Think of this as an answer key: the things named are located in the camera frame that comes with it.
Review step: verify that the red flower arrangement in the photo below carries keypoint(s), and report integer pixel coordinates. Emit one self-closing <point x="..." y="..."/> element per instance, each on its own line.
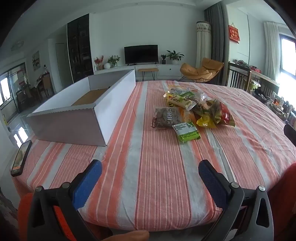
<point x="99" y="61"/>

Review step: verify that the small dark potted plant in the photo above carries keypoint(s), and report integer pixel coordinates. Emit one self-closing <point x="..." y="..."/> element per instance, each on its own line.
<point x="163" y="59"/>

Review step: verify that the white round vase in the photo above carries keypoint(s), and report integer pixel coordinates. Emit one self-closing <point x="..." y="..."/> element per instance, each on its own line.
<point x="107" y="66"/>

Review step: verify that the covered standing air conditioner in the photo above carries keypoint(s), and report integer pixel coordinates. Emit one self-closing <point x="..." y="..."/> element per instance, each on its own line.
<point x="203" y="41"/>

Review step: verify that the framed wall painting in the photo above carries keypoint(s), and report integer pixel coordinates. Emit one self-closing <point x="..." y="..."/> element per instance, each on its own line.
<point x="35" y="60"/>

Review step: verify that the black smartphone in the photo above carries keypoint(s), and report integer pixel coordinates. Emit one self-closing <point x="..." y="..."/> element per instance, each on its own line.
<point x="20" y="160"/>

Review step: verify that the cluttered side shelf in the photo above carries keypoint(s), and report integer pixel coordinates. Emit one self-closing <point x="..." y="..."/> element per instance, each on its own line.
<point x="277" y="106"/>

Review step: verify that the white sheer curtain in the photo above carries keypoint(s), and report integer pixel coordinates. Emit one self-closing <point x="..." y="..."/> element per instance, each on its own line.
<point x="272" y="51"/>

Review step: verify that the red wall hanging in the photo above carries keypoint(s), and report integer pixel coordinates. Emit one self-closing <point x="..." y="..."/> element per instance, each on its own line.
<point x="234" y="33"/>

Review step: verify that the leafy plant in glass vase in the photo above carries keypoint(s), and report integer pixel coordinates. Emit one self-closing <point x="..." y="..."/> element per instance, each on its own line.
<point x="113" y="60"/>

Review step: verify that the grey curtain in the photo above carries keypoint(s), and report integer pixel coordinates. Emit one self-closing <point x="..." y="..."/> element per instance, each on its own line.
<point x="218" y="34"/>

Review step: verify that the glass balcony door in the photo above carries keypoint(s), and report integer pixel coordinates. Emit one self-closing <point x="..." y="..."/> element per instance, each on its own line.
<point x="9" y="90"/>

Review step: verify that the person's red clothing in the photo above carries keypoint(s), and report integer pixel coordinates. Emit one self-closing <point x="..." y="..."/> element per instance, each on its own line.
<point x="286" y="197"/>

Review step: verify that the brown walnut snack packet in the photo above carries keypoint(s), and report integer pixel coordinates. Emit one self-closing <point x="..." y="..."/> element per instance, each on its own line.
<point x="165" y="118"/>

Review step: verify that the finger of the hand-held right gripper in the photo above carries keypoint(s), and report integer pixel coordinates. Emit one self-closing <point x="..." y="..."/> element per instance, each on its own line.
<point x="290" y="134"/>

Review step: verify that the tall black display cabinet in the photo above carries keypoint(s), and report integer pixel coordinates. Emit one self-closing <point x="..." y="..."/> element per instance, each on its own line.
<point x="79" y="46"/>

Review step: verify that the olive clear snack packet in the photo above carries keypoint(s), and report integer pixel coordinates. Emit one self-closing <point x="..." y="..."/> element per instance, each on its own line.
<point x="215" y="109"/>

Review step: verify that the orange lounge chair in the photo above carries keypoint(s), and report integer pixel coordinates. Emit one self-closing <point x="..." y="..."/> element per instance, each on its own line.
<point x="208" y="67"/>

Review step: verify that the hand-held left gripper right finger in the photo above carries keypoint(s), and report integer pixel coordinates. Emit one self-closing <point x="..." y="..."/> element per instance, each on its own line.
<point x="212" y="183"/>

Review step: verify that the person's left hand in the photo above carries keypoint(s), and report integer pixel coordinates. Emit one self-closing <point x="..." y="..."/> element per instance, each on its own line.
<point x="131" y="236"/>

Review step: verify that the white television cabinet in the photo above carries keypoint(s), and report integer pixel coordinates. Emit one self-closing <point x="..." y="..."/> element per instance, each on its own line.
<point x="171" y="70"/>

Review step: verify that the white cardboard box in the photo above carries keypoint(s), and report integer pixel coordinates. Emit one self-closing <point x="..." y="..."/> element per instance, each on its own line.
<point x="111" y="104"/>

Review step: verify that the wooden dining chairs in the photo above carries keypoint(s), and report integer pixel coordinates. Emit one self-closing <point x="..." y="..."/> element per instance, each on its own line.
<point x="45" y="84"/>

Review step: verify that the black television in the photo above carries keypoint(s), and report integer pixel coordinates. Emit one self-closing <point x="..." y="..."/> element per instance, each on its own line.
<point x="141" y="54"/>

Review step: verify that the clear crinkled snack packet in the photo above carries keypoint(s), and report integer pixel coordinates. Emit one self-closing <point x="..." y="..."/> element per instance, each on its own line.
<point x="201" y="98"/>

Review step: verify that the red snack packet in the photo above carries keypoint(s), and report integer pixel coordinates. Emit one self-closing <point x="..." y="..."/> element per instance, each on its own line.
<point x="227" y="115"/>

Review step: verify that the red striped tablecloth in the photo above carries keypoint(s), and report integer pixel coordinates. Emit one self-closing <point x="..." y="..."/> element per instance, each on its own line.
<point x="150" y="162"/>

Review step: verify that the wooden bench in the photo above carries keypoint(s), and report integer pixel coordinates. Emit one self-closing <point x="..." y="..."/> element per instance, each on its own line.
<point x="148" y="69"/>

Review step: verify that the green snack packet white label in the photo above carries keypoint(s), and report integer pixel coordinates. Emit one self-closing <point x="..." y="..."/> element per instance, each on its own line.
<point x="186" y="134"/>

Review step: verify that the small green snack packet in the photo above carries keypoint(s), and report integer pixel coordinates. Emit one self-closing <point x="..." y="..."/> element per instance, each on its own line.
<point x="188" y="94"/>

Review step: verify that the large green potted plant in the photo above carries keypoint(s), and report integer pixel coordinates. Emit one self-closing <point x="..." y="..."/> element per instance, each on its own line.
<point x="174" y="55"/>

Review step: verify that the wooden slatted rack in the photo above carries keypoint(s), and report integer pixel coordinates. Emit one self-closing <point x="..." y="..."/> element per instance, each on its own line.
<point x="238" y="76"/>

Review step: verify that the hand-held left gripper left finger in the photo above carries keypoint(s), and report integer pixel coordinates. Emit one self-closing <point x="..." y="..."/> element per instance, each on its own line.
<point x="87" y="183"/>

